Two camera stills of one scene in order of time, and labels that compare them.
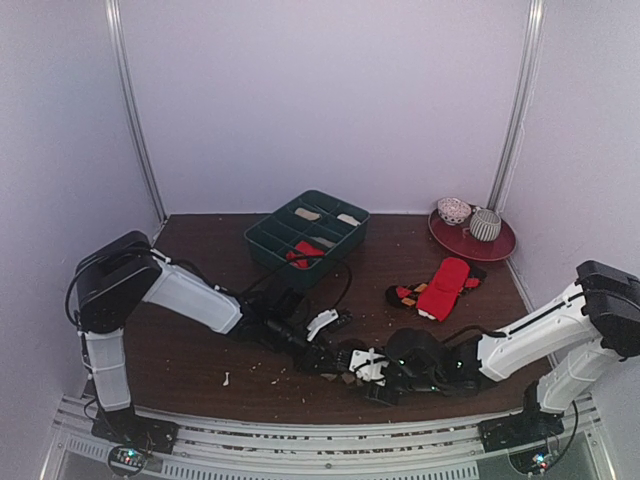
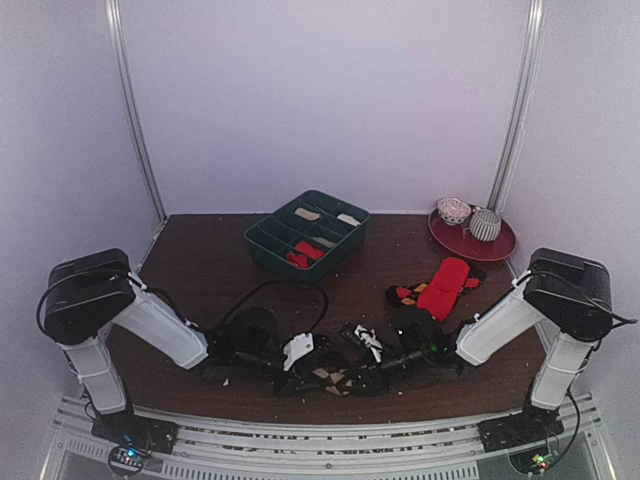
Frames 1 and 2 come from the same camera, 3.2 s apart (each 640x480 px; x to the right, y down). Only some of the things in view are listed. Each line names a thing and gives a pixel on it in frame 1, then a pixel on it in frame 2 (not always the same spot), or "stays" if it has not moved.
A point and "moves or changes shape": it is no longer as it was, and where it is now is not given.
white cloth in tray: [349, 219] stays
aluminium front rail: [446, 451] stays
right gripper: [379, 388] → [367, 367]
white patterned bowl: [453, 211] stays
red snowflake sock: [299, 261] stays
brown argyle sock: [347, 377] moves or changes shape
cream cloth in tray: [325, 242] stays
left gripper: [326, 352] → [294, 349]
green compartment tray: [298, 243] stays
